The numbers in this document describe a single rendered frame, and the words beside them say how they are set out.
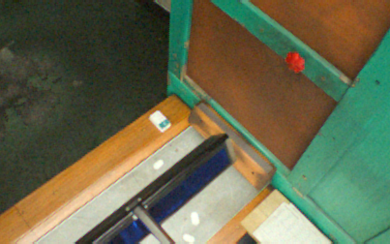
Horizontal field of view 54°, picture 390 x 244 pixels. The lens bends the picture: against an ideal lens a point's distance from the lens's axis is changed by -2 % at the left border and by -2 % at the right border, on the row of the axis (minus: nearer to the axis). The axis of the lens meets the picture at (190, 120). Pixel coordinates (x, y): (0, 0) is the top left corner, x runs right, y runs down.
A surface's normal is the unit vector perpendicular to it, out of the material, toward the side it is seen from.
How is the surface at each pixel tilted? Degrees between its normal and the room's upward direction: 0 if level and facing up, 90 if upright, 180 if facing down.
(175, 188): 58
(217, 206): 0
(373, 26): 90
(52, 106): 0
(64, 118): 0
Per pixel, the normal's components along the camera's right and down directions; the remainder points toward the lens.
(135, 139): 0.07, -0.52
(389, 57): -0.74, 0.55
